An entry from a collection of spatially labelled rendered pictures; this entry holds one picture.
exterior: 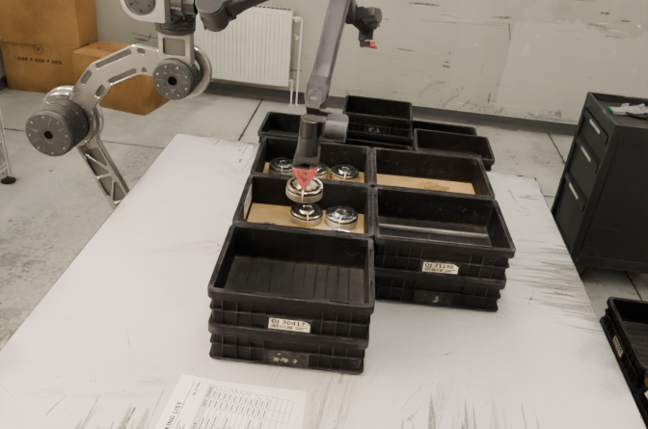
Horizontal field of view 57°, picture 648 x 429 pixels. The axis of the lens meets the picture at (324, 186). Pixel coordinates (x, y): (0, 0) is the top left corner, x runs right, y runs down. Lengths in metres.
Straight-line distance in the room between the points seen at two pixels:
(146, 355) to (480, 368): 0.87
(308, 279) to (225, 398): 0.38
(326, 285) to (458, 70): 3.56
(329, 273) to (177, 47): 0.94
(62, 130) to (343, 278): 1.19
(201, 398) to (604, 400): 1.00
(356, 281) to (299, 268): 0.16
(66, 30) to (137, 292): 3.48
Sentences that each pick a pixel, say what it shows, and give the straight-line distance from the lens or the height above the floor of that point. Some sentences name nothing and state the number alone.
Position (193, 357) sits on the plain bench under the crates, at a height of 0.70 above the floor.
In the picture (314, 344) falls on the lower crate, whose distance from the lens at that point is 1.51.
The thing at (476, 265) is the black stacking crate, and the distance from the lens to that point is 1.76.
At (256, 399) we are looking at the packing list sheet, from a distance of 1.52.
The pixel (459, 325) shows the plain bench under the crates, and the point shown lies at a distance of 1.80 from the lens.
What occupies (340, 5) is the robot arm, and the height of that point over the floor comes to 1.48.
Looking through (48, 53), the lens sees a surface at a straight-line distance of 5.18.
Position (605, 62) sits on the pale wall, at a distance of 5.21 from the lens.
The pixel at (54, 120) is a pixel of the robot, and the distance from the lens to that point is 2.33.
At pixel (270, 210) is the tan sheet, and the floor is 0.83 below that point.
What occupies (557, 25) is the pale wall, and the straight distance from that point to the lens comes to 5.03.
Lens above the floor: 1.84
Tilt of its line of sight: 29 degrees down
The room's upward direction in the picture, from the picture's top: 5 degrees clockwise
